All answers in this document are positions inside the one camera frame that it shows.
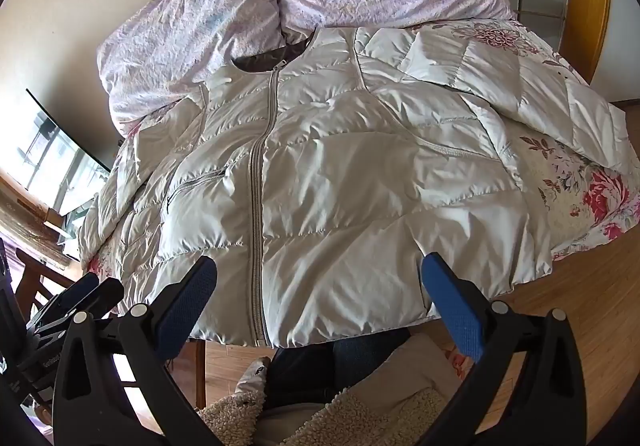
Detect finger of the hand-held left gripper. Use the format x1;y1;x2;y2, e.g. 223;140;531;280
37;278;126;342
30;272;101;327

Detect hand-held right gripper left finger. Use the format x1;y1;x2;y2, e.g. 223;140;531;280
52;255;221;446

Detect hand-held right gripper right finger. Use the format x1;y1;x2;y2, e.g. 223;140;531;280
421;252;588;446

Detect white down jacket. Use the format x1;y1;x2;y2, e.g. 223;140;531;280
77;23;630;349

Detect wooden bed leg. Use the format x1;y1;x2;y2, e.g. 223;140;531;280
187;338;208;409

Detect wooden television cabinet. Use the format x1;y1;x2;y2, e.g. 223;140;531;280
0;171;91;274

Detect person's beige fleece coat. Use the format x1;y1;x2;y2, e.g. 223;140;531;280
197;332;481;446

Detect person's dark trousers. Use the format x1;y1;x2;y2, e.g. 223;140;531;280
260;326;416;412

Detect black flat television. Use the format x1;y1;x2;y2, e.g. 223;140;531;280
17;88;112;218

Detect floral bed sheet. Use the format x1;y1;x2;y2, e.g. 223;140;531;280
80;18;640;279

